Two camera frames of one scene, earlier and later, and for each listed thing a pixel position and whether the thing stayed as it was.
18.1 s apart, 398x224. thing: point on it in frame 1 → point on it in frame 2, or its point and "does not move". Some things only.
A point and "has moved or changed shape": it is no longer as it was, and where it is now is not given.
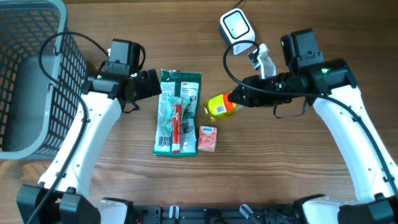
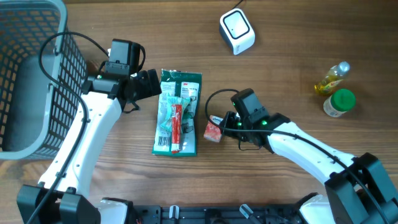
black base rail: (283, 214) does not move
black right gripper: (252, 99) → (227, 127)
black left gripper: (150, 86) does not move
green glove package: (187, 84) does not move
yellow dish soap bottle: (218, 105) has moved or changed shape
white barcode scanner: (234, 27) does not move
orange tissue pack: (207, 139) → (212, 132)
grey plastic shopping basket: (36, 107) does not move
